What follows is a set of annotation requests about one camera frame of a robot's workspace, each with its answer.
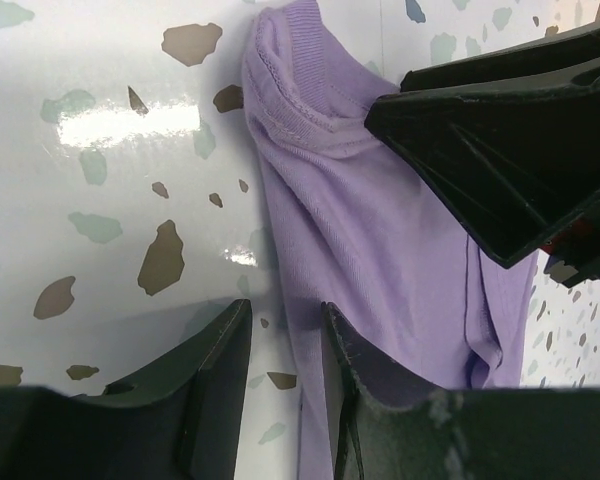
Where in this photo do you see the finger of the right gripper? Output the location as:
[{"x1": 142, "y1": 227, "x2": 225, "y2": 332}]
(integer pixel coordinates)
[{"x1": 400, "y1": 21, "x2": 600, "y2": 92}]

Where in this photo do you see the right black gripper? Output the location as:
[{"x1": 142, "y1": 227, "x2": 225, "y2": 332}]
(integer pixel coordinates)
[{"x1": 365, "y1": 58, "x2": 600, "y2": 288}]

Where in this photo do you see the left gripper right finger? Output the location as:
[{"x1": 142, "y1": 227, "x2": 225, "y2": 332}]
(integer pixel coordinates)
[{"x1": 321, "y1": 303, "x2": 600, "y2": 479}]

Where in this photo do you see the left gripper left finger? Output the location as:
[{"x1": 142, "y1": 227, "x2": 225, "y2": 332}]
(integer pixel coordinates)
[{"x1": 0, "y1": 299, "x2": 252, "y2": 479}]

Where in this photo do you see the purple t-shirt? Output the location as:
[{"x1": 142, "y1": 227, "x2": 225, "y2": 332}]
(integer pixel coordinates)
[{"x1": 242, "y1": 1, "x2": 537, "y2": 479}]

